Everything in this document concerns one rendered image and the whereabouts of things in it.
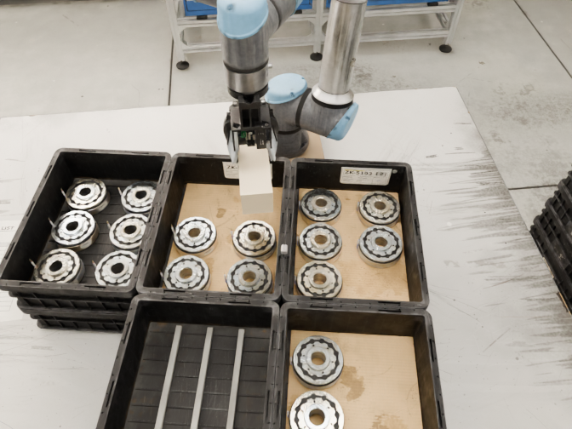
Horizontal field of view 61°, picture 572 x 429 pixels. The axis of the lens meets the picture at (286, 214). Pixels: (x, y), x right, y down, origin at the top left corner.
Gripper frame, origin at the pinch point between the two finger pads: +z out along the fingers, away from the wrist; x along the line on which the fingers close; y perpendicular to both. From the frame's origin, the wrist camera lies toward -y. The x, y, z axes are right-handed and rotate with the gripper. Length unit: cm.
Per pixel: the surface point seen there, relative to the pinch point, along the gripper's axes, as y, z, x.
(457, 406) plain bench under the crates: 44, 39, 40
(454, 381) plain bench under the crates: 39, 39, 41
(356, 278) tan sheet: 16.9, 25.7, 21.4
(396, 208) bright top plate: 0.0, 22.8, 34.4
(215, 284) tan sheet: 15.1, 25.8, -10.9
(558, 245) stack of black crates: -18, 78, 111
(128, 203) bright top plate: -8.6, 23.0, -32.0
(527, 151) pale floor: -94, 109, 143
